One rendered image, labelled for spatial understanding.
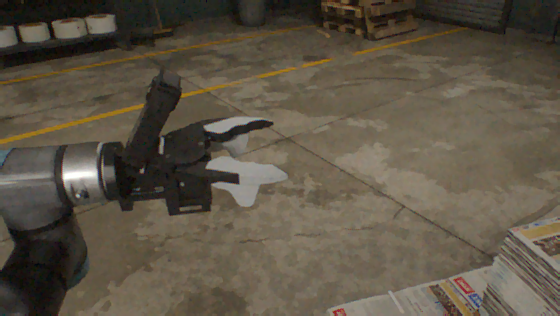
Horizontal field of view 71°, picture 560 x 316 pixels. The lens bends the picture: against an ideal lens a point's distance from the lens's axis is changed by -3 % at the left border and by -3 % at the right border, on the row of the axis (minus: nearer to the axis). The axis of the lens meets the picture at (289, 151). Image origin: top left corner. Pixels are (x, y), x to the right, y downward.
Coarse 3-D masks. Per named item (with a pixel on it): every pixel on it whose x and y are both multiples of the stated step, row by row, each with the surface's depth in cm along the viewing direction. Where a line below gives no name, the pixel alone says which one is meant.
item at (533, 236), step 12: (516, 228) 62; (528, 228) 62; (540, 228) 62; (552, 228) 62; (528, 240) 59; (540, 240) 59; (552, 240) 59; (540, 252) 57; (552, 252) 57; (552, 264) 55
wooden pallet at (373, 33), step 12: (372, 0) 605; (384, 0) 623; (408, 0) 645; (372, 12) 589; (384, 12) 607; (408, 12) 663; (372, 24) 606; (396, 24) 648; (408, 24) 649; (372, 36) 601; (384, 36) 612
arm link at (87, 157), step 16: (80, 144) 46; (96, 144) 46; (64, 160) 44; (80, 160) 45; (96, 160) 45; (64, 176) 44; (80, 176) 44; (96, 176) 44; (80, 192) 44; (96, 192) 45
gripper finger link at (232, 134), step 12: (228, 120) 53; (240, 120) 53; (252, 120) 53; (264, 120) 54; (216, 132) 51; (228, 132) 51; (240, 132) 53; (216, 144) 53; (228, 144) 54; (240, 144) 56
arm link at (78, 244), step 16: (64, 224) 48; (16, 240) 47; (32, 240) 46; (48, 240) 47; (64, 240) 49; (80, 240) 52; (16, 256) 44; (32, 256) 44; (48, 256) 45; (64, 256) 47; (80, 256) 52; (64, 272) 46; (80, 272) 52
